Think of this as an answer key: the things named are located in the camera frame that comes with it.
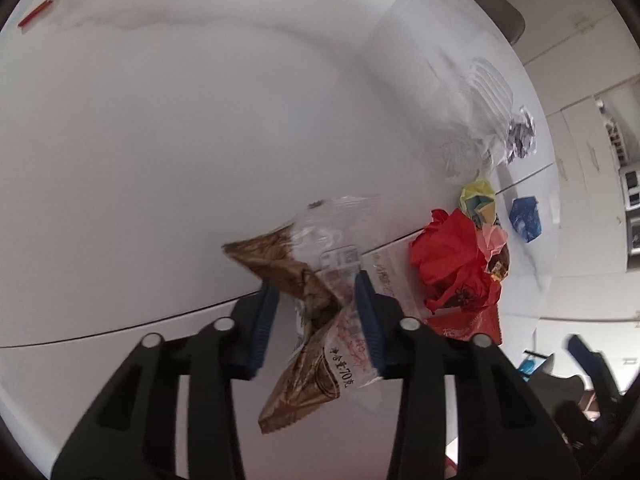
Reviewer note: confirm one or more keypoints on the clear ribbed plastic tray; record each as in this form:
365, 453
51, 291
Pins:
492, 85

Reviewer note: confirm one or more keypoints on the red snack packet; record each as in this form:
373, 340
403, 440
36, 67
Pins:
470, 326

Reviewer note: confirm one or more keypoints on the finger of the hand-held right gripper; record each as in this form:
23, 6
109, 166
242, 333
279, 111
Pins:
585, 352

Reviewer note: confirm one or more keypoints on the white box with red edge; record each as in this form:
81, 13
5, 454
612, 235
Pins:
36, 14

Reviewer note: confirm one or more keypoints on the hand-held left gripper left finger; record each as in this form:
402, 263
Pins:
265, 320

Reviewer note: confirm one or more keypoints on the blue wrapper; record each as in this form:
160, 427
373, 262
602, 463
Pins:
525, 217

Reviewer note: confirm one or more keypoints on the small brown snack wrapper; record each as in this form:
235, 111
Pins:
500, 264

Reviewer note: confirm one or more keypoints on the pink wrapper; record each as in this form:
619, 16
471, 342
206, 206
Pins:
495, 237

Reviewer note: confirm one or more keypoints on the silver foil wrapper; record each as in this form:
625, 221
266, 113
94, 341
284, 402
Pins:
520, 135

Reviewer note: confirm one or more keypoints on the beige cabinet wall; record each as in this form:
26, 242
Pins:
575, 85

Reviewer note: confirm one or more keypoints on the white countertop appliance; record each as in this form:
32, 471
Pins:
631, 185

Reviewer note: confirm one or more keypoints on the brown and clear snack wrapper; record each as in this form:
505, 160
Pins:
305, 280

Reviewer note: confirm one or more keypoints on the clear plastic bag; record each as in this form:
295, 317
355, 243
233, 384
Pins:
460, 152

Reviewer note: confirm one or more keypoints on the crumpled red paper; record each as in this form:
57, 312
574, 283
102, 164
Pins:
450, 250

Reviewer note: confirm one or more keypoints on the grey chair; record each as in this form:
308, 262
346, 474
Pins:
500, 5

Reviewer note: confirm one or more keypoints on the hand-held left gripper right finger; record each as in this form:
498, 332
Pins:
370, 310

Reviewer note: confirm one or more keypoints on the crumpled yellow wrapper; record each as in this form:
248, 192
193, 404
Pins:
475, 197

